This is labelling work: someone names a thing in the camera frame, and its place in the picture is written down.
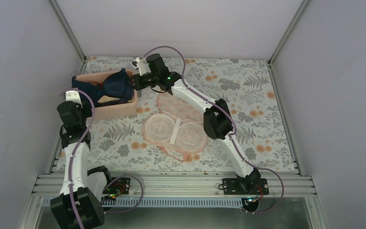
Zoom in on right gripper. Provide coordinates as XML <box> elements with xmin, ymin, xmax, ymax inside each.
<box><xmin>125</xmin><ymin>73</ymin><xmax>160</xmax><ymax>91</ymax></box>

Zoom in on navy blue bra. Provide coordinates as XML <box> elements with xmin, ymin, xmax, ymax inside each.
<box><xmin>71</xmin><ymin>68</ymin><xmax>134</xmax><ymax>107</ymax></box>

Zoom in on floral mesh laundry bag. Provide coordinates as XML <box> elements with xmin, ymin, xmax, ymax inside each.
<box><xmin>142</xmin><ymin>93</ymin><xmax>208</xmax><ymax>162</ymax></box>

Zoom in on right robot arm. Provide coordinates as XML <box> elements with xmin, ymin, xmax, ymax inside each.
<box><xmin>132</xmin><ymin>53</ymin><xmax>261</xmax><ymax>194</ymax></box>

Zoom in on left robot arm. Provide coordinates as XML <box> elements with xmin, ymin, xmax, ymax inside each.
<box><xmin>50</xmin><ymin>101</ymin><xmax>114</xmax><ymax>229</ymax></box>

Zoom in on beige bra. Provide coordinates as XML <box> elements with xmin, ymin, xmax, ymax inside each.
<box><xmin>97</xmin><ymin>95</ymin><xmax>124</xmax><ymax>107</ymax></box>

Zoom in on pink plastic basket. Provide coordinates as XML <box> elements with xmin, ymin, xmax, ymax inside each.
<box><xmin>77</xmin><ymin>70</ymin><xmax>138</xmax><ymax>121</ymax></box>

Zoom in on floral tablecloth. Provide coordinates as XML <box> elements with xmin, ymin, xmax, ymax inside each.
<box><xmin>88</xmin><ymin>58</ymin><xmax>295</xmax><ymax>172</ymax></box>

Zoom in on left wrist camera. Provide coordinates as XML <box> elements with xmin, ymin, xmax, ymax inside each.
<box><xmin>65</xmin><ymin>90</ymin><xmax>82</xmax><ymax>107</ymax></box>

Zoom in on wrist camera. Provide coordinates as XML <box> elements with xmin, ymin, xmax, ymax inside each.
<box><xmin>132</xmin><ymin>57</ymin><xmax>148</xmax><ymax>75</ymax></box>
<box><xmin>65</xmin><ymin>90</ymin><xmax>82</xmax><ymax>107</ymax></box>

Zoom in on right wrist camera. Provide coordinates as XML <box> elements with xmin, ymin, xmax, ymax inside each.
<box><xmin>132</xmin><ymin>57</ymin><xmax>148</xmax><ymax>75</ymax></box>

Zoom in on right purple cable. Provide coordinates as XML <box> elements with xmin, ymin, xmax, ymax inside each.
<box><xmin>140</xmin><ymin>45</ymin><xmax>285</xmax><ymax>215</ymax></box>

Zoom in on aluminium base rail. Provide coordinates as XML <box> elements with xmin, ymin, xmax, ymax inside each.
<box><xmin>33</xmin><ymin>172</ymin><xmax>318</xmax><ymax>208</ymax></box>

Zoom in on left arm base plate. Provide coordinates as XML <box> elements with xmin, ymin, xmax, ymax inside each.
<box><xmin>102</xmin><ymin>177</ymin><xmax>131</xmax><ymax>199</ymax></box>

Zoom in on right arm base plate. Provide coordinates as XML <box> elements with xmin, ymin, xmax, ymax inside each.
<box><xmin>218</xmin><ymin>178</ymin><xmax>270</xmax><ymax>195</ymax></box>

